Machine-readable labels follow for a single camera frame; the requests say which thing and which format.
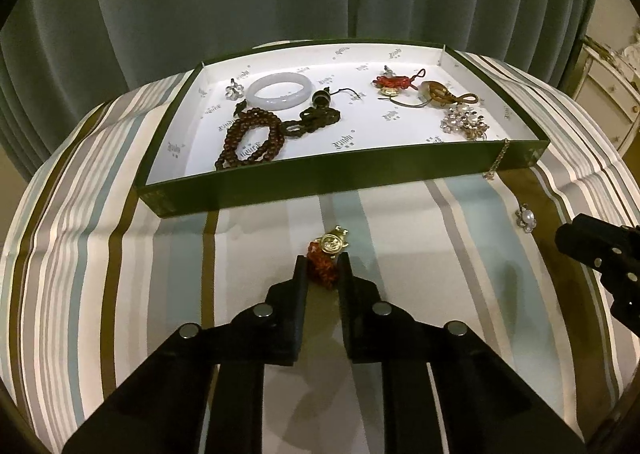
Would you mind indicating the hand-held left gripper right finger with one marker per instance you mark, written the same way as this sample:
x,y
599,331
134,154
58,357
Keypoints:
x,y
357,319

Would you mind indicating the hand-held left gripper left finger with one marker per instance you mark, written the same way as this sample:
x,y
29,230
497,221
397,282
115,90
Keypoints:
x,y
292,314

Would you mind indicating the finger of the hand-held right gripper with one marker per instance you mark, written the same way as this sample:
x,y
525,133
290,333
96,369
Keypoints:
x,y
575,236

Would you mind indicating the pearl flower brooch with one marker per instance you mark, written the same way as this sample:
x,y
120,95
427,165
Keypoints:
x,y
526,219

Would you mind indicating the small red charm gold pendant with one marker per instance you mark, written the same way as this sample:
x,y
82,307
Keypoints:
x,y
330,244

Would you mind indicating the green box with white lining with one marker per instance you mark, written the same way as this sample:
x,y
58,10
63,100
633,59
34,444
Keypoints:
x,y
350,174

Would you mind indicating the white jade bangle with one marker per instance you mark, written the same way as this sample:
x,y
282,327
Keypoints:
x,y
260,99

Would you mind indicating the white ornate dresser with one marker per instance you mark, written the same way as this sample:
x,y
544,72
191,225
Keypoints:
x,y
610,94

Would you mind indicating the striped tablecloth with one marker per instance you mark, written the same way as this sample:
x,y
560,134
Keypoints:
x,y
125,259

